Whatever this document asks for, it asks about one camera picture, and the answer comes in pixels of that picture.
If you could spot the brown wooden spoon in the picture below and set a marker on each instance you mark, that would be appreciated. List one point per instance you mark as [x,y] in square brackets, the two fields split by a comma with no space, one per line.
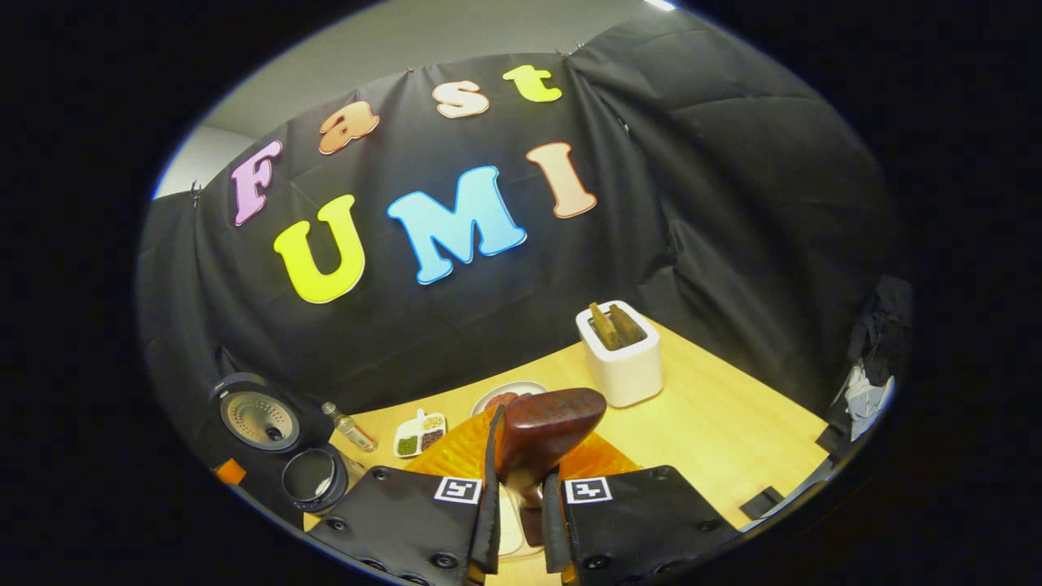
[545,427]

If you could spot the small black block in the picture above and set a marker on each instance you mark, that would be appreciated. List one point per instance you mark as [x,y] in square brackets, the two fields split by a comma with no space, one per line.
[763,502]

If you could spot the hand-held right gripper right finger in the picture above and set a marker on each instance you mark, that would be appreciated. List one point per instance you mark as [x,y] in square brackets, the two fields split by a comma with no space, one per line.
[553,529]

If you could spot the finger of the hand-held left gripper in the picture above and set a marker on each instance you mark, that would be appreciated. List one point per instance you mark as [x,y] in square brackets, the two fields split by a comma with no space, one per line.
[229,472]

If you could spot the round white plate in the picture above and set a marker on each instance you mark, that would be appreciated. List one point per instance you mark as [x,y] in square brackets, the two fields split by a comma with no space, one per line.
[509,387]

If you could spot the small clear glass bottle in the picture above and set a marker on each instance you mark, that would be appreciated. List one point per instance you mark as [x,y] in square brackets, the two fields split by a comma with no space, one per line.
[352,429]

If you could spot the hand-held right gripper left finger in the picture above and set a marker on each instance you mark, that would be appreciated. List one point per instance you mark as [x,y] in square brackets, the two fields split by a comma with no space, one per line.
[488,529]

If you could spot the reddish brown meat piece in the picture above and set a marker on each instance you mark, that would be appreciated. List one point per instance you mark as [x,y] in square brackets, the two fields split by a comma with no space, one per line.
[501,400]

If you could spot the brown toast slice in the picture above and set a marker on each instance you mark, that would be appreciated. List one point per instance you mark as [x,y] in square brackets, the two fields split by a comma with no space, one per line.
[604,325]
[628,324]

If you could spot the crumpled white cloth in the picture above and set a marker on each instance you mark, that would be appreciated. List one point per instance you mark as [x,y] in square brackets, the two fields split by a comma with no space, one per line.
[864,395]

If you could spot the dark clothing pile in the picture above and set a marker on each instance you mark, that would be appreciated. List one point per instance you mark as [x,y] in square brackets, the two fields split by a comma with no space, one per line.
[883,325]

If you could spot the white divided bean dish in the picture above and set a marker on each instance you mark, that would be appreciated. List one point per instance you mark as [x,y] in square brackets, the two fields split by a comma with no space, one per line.
[418,435]

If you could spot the dark grey rice cooker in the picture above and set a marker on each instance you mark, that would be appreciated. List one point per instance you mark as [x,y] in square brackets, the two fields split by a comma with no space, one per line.
[256,419]

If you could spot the white toaster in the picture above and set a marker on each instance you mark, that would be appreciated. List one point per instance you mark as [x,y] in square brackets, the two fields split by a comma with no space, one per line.
[623,374]

